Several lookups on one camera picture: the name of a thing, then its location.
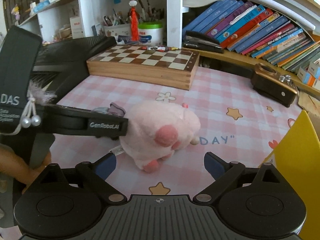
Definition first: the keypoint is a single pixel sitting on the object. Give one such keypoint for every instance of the pink plush pig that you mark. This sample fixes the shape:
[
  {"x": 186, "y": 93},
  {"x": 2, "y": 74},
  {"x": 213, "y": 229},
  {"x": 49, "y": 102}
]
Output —
[{"x": 156, "y": 130}]

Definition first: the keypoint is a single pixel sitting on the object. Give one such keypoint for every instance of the orange white medicine box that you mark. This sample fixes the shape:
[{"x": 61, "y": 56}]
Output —
[{"x": 305, "y": 77}]

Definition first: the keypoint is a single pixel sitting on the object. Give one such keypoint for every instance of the grey toy truck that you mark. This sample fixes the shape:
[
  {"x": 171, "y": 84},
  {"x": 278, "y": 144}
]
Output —
[{"x": 113, "y": 109}]

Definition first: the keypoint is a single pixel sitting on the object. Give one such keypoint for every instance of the black stapler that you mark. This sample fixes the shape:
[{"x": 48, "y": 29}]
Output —
[{"x": 199, "y": 41}]

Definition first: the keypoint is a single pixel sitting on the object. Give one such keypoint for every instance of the wooden chess board box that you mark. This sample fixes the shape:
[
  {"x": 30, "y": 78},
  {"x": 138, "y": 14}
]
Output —
[{"x": 166, "y": 67}]

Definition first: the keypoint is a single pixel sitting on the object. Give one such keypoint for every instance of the person left hand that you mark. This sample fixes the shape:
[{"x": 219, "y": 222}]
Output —
[{"x": 14, "y": 166}]

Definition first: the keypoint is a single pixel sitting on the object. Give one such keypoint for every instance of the pink checkered tablecloth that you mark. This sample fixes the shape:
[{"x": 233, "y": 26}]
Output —
[{"x": 78, "y": 203}]

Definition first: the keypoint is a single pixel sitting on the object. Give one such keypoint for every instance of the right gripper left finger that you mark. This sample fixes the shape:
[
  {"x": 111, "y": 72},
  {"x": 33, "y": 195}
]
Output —
[{"x": 94, "y": 175}]

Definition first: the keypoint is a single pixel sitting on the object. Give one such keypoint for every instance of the yellow cardboard box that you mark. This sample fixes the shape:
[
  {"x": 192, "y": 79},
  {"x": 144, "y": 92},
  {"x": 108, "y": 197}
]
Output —
[{"x": 296, "y": 156}]

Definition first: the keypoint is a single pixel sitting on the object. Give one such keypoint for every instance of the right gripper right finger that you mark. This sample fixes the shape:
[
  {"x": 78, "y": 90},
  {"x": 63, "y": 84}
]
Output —
[{"x": 227, "y": 176}]

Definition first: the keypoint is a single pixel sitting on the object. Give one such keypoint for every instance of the dark wooden small box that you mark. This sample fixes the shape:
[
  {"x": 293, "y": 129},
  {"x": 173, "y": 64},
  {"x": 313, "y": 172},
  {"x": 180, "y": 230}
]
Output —
[{"x": 270, "y": 83}]

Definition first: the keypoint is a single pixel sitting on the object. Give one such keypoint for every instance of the black Yamaha keyboard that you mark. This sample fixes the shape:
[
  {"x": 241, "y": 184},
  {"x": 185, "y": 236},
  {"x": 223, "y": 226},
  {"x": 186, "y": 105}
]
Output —
[{"x": 61, "y": 66}]

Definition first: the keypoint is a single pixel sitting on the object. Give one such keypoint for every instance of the white green jar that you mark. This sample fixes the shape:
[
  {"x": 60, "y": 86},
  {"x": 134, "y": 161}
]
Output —
[{"x": 150, "y": 33}]

